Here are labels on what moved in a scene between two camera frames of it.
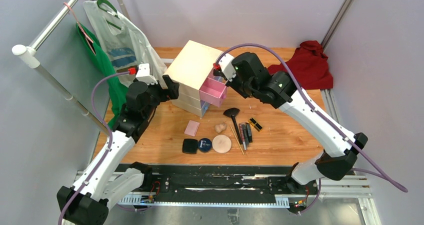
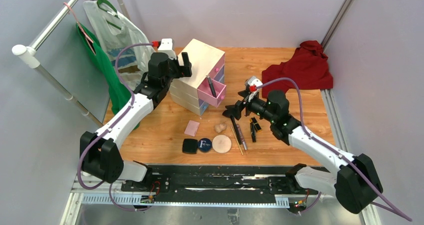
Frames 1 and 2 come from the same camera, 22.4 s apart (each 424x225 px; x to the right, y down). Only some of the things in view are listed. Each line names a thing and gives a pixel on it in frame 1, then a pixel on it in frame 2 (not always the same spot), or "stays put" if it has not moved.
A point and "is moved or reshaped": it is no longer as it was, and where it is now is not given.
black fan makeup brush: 231,112 stays put
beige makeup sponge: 219,127 stays put
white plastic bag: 126,47 stays put
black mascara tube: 245,131 -> 212,87
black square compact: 190,146 stays put
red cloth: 309,64 stays put
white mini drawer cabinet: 190,70 stays put
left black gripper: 166,94 -> 183,71
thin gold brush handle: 237,140 stays put
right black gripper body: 243,89 -> 256,106
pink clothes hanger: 88,40 stays put
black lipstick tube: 249,132 is moved or reshaped
